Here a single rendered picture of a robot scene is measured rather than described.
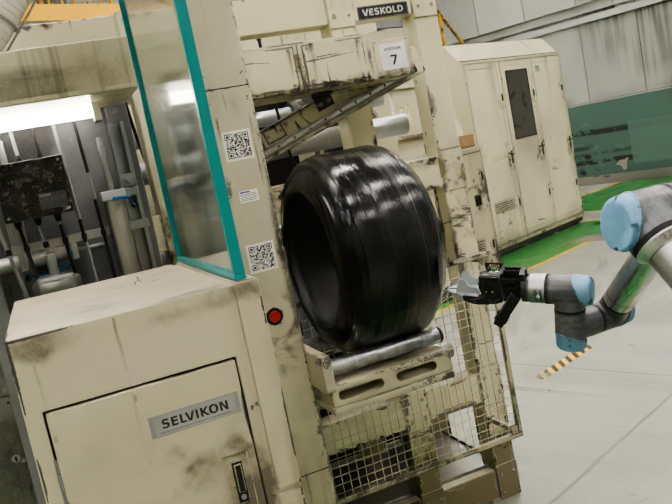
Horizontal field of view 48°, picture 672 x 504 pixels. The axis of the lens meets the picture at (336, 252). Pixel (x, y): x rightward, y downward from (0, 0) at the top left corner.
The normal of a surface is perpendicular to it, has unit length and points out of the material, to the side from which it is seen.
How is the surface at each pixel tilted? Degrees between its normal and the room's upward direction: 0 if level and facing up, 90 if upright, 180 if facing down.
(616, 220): 84
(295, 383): 90
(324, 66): 90
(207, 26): 90
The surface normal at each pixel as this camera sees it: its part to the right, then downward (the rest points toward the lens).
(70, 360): 0.37, 0.05
